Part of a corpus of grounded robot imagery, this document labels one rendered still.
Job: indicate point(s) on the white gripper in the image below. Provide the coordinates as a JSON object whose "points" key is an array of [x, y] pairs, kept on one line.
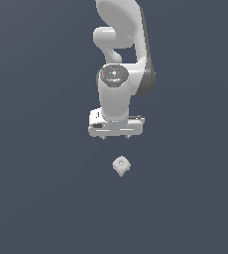
{"points": [[116, 127]]}

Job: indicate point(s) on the small white knob object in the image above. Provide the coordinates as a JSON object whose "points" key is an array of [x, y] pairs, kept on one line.
{"points": [[121, 165]]}

